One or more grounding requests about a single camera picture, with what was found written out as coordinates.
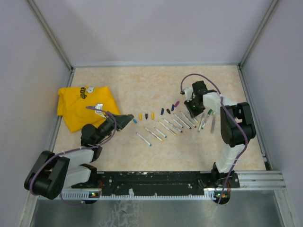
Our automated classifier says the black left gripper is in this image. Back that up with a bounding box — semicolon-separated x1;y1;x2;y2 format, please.
95;111;134;144

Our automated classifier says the magenta capped white marker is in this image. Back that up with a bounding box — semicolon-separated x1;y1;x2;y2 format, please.
180;111;196;128

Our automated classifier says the navy capped white marker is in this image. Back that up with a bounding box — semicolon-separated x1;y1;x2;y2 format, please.
173;113;192;129

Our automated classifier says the black eraser-cap white marker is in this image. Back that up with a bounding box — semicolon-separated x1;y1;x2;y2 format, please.
172;118;184;128

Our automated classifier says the dark blue capped marker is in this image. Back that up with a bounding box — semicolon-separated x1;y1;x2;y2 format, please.
163;118;183;133

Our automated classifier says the yellow capped clear pen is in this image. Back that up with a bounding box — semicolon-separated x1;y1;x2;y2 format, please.
158;121;177;136

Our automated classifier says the blue eraser-cap white marker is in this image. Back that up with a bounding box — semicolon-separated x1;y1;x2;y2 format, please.
154;127;167;138

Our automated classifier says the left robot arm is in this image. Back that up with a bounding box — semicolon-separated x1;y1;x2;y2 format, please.
24;114;134;200

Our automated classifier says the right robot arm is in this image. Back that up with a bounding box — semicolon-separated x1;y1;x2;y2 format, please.
180;81;256;187

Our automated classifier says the dark green capped marker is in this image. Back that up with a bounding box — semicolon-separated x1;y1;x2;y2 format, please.
201;109;213;129

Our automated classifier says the purple grey marker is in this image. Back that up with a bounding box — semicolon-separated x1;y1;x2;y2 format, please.
210;116;215;134

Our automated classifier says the yellow t-shirt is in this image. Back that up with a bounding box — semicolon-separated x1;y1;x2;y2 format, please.
57;87;120;133

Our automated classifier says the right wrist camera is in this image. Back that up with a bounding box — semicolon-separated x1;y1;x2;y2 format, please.
180;87;195;102

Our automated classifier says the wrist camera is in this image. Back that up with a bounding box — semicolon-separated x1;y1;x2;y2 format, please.
180;87;195;102
95;103;103;115

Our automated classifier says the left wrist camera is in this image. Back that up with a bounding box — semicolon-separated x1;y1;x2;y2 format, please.
95;103;103;115

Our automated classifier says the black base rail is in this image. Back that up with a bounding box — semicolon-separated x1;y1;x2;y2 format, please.
72;171;227;196

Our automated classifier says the left corner aluminium post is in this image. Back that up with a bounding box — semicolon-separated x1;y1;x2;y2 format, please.
26;0;73;70

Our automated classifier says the corner aluminium post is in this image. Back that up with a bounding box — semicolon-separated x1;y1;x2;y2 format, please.
239;0;279;69
26;0;73;70

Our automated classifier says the white cable duct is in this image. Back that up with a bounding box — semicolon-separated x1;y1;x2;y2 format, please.
59;191;223;201

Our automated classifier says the right corner aluminium post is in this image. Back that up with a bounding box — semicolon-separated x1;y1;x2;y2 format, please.
239;0;279;69

